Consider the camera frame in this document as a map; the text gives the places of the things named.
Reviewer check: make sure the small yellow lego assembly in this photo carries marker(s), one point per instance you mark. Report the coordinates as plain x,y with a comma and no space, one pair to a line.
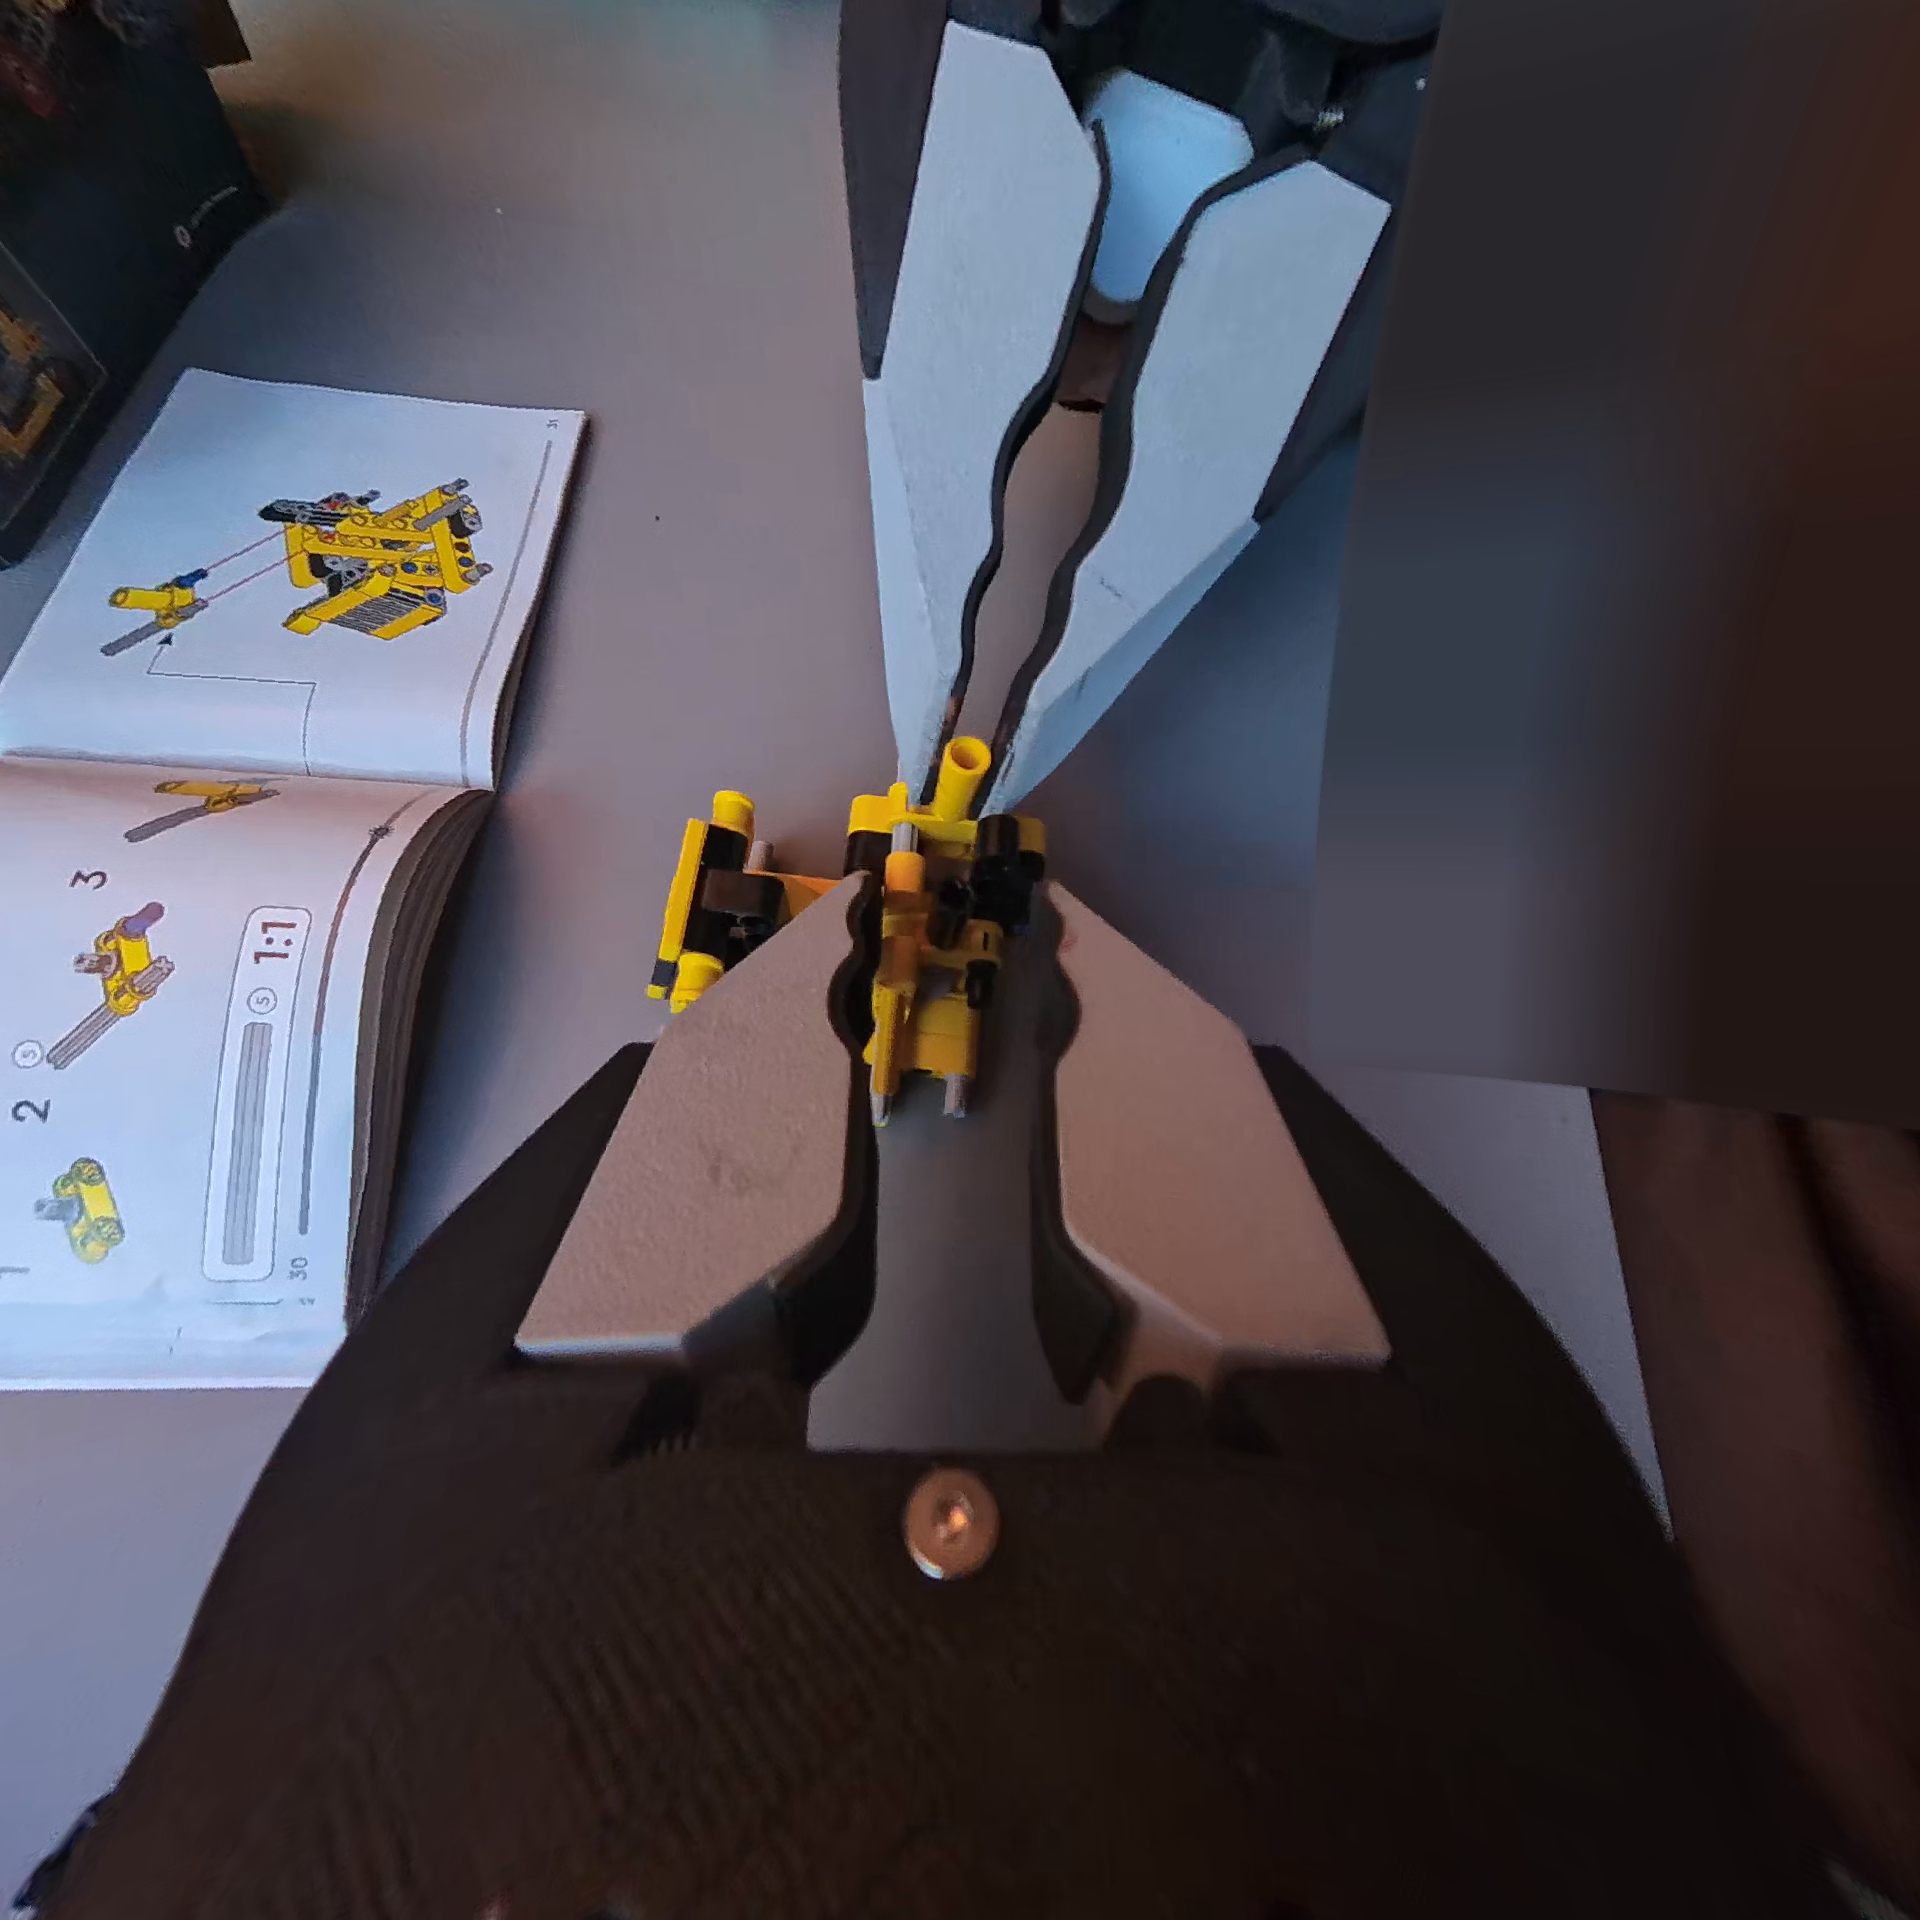
930,1035

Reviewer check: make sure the yellow black lego model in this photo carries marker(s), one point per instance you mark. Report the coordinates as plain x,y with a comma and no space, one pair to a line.
698,885

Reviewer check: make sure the lego instruction booklet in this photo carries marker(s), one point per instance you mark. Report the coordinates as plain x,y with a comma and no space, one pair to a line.
451,674

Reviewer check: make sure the black lego box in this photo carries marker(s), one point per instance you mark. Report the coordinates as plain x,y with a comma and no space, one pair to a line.
91,225

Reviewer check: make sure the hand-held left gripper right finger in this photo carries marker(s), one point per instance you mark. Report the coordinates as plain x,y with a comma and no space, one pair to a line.
1201,1184

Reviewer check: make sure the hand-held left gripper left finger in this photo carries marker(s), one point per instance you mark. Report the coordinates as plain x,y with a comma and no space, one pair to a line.
705,1155

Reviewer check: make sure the person's brown clothed torso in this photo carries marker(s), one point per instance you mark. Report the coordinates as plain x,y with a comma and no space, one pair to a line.
1771,1426

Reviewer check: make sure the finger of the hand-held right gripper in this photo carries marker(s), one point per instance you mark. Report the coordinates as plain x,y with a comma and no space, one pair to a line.
1245,345
976,299

